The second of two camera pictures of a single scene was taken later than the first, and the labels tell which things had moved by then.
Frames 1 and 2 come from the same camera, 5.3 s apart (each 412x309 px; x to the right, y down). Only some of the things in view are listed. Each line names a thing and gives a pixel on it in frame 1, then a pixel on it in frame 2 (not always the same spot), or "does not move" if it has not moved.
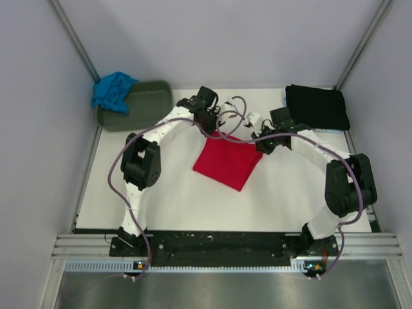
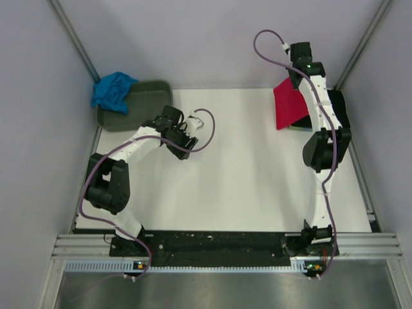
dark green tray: x=149 y=102 does not move
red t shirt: x=229 y=162 → x=290 y=104
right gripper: x=262 y=147 → x=294 y=84
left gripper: x=209 y=131 → x=190 y=143
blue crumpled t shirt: x=111 y=91 does not move
